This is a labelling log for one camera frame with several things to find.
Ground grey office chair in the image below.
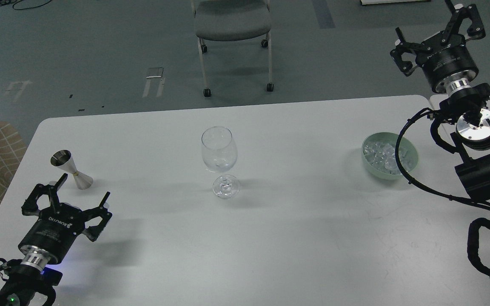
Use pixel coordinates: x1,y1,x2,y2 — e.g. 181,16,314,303
190,0,274,97

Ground steel double jigger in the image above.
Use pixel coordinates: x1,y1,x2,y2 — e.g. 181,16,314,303
50,150,94,190

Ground clear wine glass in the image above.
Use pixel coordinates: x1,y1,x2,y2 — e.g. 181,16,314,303
202,126,240,199

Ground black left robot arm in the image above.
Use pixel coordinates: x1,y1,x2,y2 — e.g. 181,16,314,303
0,174,112,306

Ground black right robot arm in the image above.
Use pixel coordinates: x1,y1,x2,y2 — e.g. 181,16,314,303
390,0,490,277

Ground clear ice cubes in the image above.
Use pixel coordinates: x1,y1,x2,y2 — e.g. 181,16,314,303
362,141,415,175

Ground floor cables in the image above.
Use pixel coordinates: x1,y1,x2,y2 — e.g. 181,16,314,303
0,0,53,18

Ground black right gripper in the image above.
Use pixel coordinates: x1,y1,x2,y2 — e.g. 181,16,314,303
390,0,486,94

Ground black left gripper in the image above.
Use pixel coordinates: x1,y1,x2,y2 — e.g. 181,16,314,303
17,173,113,266

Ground green bowl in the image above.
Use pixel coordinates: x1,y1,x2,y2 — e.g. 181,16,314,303
362,132,419,180

